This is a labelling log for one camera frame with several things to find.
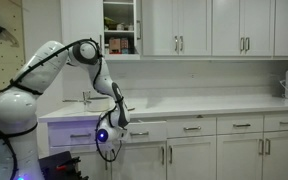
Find white wooden kitchen drawer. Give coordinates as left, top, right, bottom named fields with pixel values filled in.
left=121, top=120, right=168, bottom=144

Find wide white drawer front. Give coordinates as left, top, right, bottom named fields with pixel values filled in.
left=47, top=119, right=100, bottom=148

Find white base kitchen unit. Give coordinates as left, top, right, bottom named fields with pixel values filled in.
left=38, top=94, right=288, bottom=180

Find red food box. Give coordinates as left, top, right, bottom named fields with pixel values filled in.
left=120, top=37, right=130, bottom=55

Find brown food box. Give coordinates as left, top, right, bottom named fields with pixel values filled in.
left=108, top=37, right=122, bottom=55

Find open white cabinet door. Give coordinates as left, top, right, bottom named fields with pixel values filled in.
left=132, top=0, right=144, bottom=52

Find small jars on shelf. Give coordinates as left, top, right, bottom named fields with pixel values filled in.
left=116, top=22, right=135, bottom=32

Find white base cabinet door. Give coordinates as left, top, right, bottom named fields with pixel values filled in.
left=166, top=135, right=218, bottom=180
left=262, top=129, right=288, bottom=180
left=216, top=132, right=264, bottom=180
left=111, top=141, right=168, bottom=180

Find green food package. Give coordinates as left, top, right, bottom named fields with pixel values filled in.
left=103, top=16, right=119, bottom=32

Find red black hand tool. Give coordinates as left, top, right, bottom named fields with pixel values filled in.
left=54, top=157, right=82, bottom=172

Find black tool case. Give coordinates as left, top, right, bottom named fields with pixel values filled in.
left=38, top=150, right=90, bottom=180

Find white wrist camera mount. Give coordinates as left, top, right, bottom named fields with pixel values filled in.
left=117, top=128, right=129, bottom=141

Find white wall cabinet double door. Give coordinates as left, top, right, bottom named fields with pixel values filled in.
left=141, top=0, right=213, bottom=57
left=211, top=0, right=275, bottom=57

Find white wall cabinet unit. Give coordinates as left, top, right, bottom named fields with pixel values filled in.
left=60, top=0, right=288, bottom=62

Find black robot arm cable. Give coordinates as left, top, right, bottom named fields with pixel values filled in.
left=0, top=37, right=124, bottom=180

